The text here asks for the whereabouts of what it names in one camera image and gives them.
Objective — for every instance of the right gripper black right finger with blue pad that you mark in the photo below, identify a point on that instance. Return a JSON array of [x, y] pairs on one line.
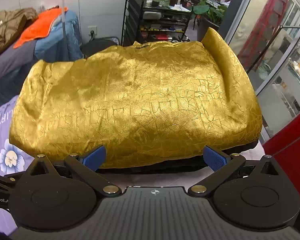
[[223, 166]]

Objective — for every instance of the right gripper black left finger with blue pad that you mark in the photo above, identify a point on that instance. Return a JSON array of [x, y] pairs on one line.
[[84, 168]]

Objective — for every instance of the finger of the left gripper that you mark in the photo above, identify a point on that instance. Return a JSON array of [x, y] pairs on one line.
[[4, 178]]

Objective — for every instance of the golden satin jacket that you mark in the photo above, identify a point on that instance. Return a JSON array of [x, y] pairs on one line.
[[145, 103]]

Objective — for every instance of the lavender floral bed sheet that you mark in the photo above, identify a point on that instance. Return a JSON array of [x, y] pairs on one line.
[[12, 159]]

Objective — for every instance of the black knit garment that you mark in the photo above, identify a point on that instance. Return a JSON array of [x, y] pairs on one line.
[[251, 151]]

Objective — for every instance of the red panel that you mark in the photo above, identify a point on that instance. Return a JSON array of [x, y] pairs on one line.
[[285, 147]]

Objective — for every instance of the blue covered bed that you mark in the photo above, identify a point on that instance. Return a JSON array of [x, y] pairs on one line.
[[59, 45]]

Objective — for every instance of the black round stool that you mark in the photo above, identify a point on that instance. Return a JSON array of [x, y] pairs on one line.
[[98, 44]]

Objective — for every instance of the orange folded cloth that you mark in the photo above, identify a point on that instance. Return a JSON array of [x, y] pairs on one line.
[[41, 26]]

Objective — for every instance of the green potted plant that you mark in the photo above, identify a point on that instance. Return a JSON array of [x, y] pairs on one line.
[[208, 16]]

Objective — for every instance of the olive green jacket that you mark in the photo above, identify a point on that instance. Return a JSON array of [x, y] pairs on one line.
[[12, 24]]

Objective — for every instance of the black wire shelf rack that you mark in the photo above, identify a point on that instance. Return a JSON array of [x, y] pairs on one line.
[[144, 23]]

